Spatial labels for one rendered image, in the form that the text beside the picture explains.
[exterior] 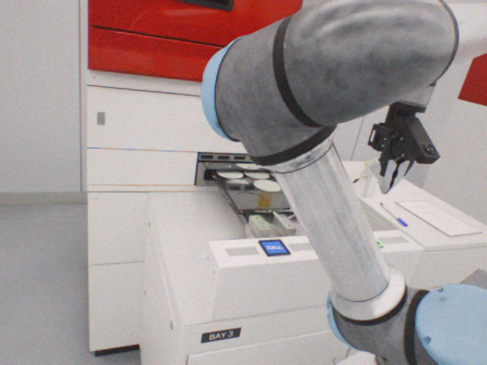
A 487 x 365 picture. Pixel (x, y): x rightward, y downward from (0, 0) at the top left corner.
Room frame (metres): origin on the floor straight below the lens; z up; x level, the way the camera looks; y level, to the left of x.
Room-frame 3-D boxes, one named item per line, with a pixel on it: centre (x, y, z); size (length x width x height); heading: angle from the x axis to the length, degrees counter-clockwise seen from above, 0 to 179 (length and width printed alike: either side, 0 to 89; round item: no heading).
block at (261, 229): (0.88, -0.06, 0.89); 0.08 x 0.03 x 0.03; 24
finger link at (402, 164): (0.80, -0.33, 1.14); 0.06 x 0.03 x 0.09; 24
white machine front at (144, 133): (1.21, 0.15, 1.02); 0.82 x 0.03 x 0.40; 114
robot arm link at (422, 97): (0.79, -0.32, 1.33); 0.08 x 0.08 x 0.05
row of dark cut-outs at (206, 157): (1.27, -0.02, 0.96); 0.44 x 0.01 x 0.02; 114
